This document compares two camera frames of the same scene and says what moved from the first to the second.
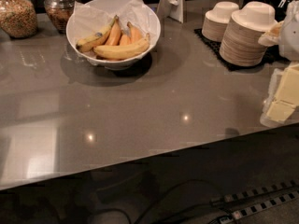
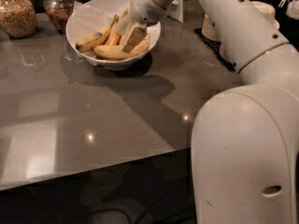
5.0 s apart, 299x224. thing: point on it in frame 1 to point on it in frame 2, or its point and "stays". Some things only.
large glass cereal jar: [18, 14] stays
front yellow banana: [123, 50] stays
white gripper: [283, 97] to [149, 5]
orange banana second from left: [115, 35] stays
